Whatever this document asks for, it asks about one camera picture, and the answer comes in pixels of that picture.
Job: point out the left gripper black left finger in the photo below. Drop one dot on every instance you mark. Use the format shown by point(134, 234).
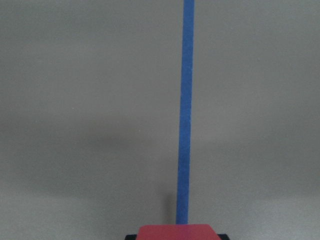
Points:
point(130, 237)

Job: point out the red block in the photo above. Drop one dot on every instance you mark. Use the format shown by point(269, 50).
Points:
point(177, 232)

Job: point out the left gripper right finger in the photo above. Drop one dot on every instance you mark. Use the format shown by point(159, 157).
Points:
point(223, 236)

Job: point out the brown paper table cover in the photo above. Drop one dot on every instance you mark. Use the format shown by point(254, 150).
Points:
point(89, 118)

